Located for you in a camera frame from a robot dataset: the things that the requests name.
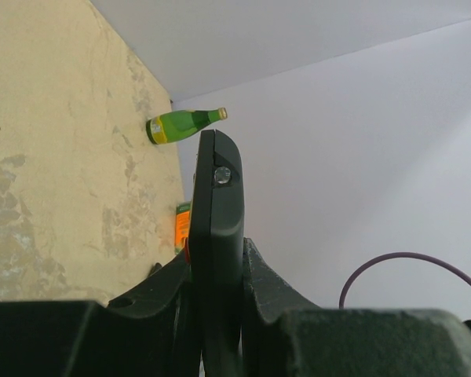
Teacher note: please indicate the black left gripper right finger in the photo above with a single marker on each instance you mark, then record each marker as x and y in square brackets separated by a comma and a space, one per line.
[284, 334]

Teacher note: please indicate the green glass bottle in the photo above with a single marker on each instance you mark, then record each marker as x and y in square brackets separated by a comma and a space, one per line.
[179, 125]

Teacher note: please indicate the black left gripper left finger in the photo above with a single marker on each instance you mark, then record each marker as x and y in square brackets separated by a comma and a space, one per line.
[139, 333]

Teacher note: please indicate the loaded battery in remote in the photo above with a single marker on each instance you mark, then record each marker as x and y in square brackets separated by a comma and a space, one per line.
[222, 175]

